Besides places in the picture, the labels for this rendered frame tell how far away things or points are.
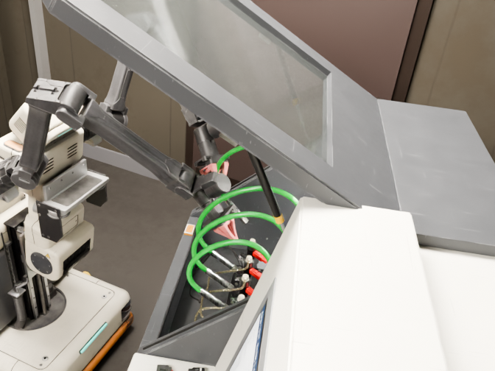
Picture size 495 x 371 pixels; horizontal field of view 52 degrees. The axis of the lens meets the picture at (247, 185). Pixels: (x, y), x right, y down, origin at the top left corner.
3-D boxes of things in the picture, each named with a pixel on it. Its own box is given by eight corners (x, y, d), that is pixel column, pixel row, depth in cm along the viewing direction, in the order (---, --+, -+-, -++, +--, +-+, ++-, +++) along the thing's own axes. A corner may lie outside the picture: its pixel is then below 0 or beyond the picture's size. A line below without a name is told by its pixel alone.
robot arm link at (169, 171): (66, 87, 134) (50, 117, 127) (78, 77, 131) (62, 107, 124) (188, 175, 156) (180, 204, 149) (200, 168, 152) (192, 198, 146)
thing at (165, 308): (188, 248, 201) (189, 216, 193) (199, 249, 201) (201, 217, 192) (140, 383, 149) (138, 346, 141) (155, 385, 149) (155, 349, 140)
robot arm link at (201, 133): (200, 129, 169) (188, 129, 164) (215, 121, 165) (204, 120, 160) (206, 149, 167) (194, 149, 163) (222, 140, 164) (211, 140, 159)
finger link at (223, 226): (237, 244, 152) (219, 219, 151) (221, 252, 156) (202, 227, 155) (246, 232, 158) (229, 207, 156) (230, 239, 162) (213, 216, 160)
